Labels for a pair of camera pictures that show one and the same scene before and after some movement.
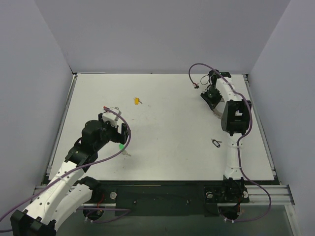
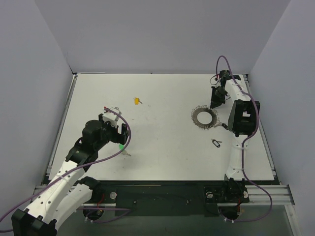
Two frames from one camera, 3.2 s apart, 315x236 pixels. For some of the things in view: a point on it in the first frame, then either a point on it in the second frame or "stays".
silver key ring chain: [218, 109] → [195, 112]
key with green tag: [121, 146] stays
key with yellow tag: [137, 101] stays
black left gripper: [117, 134] stays
